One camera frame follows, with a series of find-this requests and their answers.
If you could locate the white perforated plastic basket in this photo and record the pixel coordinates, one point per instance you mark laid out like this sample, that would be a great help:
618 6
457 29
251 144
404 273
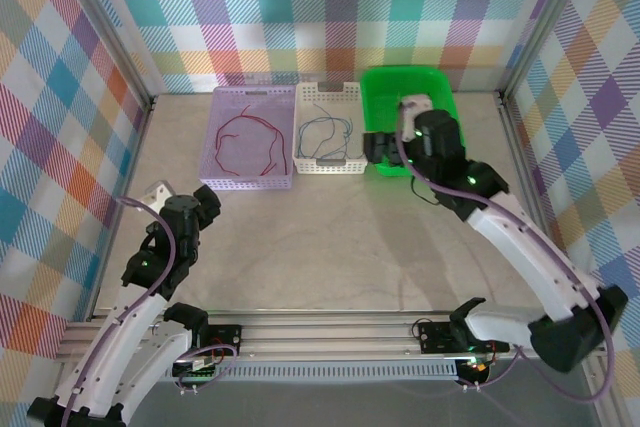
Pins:
320 97

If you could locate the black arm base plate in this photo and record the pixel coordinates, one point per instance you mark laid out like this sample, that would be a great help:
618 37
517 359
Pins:
435 339
227 339

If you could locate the purple perforated plastic basket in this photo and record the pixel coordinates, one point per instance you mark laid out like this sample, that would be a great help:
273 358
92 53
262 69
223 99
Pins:
250 152

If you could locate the green plastic mesh basket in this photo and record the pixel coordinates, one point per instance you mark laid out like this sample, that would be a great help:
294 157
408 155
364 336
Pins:
380 87

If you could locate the aluminium frame post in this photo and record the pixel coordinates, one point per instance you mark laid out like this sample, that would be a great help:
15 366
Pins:
545 22
110 32

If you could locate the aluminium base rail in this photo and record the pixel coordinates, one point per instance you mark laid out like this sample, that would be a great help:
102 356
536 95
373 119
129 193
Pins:
325 334

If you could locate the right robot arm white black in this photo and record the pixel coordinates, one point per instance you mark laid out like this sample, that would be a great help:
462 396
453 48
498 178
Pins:
525 247

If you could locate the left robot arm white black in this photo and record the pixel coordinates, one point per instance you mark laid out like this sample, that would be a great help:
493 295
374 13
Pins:
125 327

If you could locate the small circuit board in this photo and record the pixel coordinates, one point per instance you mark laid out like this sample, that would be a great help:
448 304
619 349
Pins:
200 372
475 367

